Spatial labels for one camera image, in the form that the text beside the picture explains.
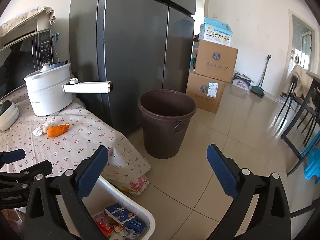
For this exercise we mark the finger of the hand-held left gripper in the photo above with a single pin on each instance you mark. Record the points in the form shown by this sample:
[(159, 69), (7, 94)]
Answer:
[(12, 155), (25, 170)]

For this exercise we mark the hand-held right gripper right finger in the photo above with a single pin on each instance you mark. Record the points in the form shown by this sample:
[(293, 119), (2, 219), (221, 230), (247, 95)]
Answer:
[(222, 172)]

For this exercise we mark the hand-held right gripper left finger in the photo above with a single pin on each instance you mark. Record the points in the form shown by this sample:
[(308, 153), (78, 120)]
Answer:
[(92, 172)]

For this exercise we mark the white plastic bin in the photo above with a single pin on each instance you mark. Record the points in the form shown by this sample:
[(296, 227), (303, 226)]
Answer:
[(130, 200)]

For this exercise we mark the blue drink carton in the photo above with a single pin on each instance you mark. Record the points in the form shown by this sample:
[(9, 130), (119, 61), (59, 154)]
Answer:
[(125, 216)]

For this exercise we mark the stack of white bowls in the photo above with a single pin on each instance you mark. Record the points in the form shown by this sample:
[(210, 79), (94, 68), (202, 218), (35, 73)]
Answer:
[(10, 120)]

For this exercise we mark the white tissue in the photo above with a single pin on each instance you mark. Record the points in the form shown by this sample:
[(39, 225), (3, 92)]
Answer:
[(40, 131)]

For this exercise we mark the floral tablecloth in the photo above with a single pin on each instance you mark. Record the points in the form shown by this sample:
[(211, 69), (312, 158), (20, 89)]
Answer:
[(82, 135)]

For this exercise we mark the floral bag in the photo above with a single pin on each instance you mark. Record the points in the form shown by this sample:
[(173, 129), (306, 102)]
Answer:
[(136, 187)]

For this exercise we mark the dark green squash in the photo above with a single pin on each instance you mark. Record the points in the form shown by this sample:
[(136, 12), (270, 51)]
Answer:
[(5, 106)]

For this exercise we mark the orange peel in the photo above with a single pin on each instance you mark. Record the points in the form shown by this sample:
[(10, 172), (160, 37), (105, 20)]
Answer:
[(57, 130)]

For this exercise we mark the brown plastic bucket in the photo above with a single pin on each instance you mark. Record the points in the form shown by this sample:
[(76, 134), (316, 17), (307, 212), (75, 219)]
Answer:
[(162, 135)]

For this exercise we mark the white electric pot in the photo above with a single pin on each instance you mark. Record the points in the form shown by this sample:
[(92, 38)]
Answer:
[(47, 92)]

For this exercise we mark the black chair with cloth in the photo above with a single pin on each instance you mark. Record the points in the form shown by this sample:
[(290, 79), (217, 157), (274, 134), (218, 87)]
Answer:
[(291, 147)]

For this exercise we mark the cardboard box with white label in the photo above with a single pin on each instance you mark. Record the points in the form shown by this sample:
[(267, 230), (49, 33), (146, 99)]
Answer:
[(200, 97)]

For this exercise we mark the broom and dustpan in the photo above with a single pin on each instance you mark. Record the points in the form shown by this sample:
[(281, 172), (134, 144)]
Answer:
[(257, 90)]

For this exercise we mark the white and purple box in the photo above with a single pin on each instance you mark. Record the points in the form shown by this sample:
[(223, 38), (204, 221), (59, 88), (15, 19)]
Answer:
[(241, 83)]

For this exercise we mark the blue plastic stool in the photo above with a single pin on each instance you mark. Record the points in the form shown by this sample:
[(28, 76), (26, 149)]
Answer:
[(313, 163)]

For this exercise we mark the white microwave oven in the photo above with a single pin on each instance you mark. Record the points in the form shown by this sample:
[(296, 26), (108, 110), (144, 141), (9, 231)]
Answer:
[(15, 62)]

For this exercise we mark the black metal chair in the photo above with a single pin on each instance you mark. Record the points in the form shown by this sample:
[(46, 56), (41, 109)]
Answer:
[(291, 97)]

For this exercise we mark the plain cardboard box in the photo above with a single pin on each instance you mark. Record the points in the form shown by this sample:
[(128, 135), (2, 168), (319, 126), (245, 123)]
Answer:
[(215, 60)]

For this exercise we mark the beige cloth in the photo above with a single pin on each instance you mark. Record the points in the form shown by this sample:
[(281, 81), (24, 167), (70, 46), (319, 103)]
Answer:
[(303, 82)]

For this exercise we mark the grey refrigerator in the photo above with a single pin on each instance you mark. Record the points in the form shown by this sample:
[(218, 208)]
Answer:
[(137, 42)]

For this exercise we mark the blue and white box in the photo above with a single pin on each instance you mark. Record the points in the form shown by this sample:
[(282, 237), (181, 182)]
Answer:
[(216, 33)]

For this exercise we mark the glass door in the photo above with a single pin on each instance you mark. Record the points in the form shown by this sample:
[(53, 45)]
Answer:
[(303, 47)]

